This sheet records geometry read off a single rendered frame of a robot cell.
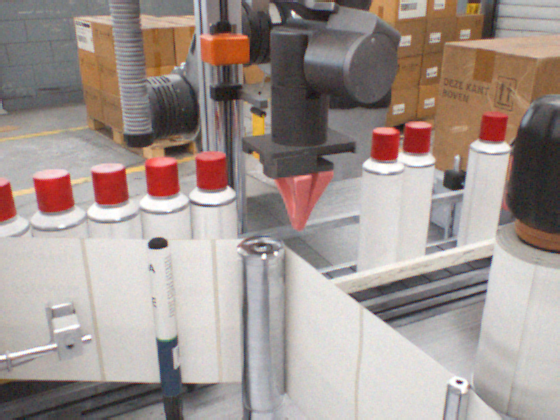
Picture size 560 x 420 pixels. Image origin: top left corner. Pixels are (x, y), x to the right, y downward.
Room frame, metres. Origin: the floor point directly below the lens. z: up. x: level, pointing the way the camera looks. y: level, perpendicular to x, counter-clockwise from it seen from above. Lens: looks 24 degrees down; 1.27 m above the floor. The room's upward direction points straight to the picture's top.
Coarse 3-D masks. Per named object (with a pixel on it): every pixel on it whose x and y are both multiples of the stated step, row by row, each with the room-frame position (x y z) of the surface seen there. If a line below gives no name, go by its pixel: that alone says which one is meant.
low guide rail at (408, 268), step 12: (492, 240) 0.72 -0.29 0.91; (444, 252) 0.69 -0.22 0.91; (456, 252) 0.69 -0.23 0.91; (468, 252) 0.70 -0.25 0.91; (480, 252) 0.71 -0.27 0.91; (492, 252) 0.72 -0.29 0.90; (396, 264) 0.65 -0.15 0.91; (408, 264) 0.65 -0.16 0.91; (420, 264) 0.66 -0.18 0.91; (432, 264) 0.67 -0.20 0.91; (444, 264) 0.68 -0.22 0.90; (348, 276) 0.62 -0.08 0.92; (360, 276) 0.62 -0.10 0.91; (372, 276) 0.63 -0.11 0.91; (384, 276) 0.64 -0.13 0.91; (396, 276) 0.64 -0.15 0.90; (408, 276) 0.65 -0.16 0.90; (348, 288) 0.61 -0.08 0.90; (360, 288) 0.62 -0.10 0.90
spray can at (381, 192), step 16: (384, 128) 0.69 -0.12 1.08; (384, 144) 0.66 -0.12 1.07; (368, 160) 0.68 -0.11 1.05; (384, 160) 0.66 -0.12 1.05; (368, 176) 0.66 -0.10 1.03; (384, 176) 0.65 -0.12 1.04; (400, 176) 0.66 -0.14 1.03; (368, 192) 0.66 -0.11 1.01; (384, 192) 0.65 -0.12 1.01; (400, 192) 0.66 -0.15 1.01; (368, 208) 0.66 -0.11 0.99; (384, 208) 0.65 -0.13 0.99; (400, 208) 0.67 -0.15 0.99; (368, 224) 0.66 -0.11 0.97; (384, 224) 0.65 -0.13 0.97; (368, 240) 0.66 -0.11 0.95; (384, 240) 0.65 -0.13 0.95; (368, 256) 0.66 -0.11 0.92; (384, 256) 0.65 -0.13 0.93
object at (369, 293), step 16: (336, 272) 0.69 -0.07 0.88; (352, 272) 0.69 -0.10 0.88; (432, 272) 0.69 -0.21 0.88; (448, 272) 0.69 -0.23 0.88; (464, 272) 0.70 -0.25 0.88; (368, 288) 0.65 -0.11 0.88; (384, 288) 0.65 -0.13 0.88; (400, 288) 0.65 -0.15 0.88; (16, 384) 0.46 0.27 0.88; (32, 384) 0.46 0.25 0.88; (48, 384) 0.46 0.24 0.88; (64, 384) 0.47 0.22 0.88; (0, 400) 0.44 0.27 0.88
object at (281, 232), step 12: (456, 192) 0.79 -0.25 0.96; (504, 192) 0.82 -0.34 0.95; (432, 204) 0.76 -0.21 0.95; (444, 204) 0.77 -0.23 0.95; (336, 216) 0.70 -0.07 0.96; (348, 216) 0.70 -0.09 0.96; (276, 228) 0.66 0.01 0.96; (288, 228) 0.66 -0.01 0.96; (312, 228) 0.67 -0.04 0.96; (324, 228) 0.68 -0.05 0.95
